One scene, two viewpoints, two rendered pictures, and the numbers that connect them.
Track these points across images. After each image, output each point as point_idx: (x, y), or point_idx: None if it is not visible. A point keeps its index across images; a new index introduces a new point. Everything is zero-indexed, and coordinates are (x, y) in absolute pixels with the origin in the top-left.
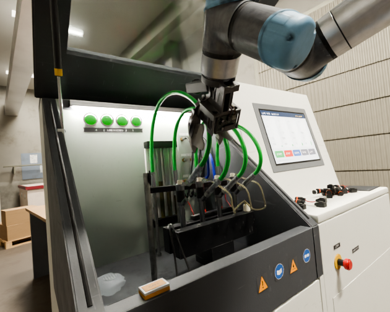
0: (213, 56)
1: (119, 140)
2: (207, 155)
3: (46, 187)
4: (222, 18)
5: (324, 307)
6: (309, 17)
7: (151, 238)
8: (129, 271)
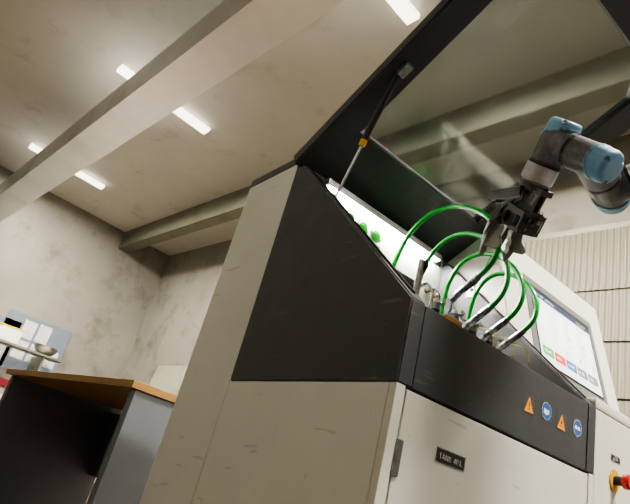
0: (540, 164)
1: None
2: (491, 265)
3: (253, 264)
4: (558, 139)
5: None
6: (620, 152)
7: None
8: None
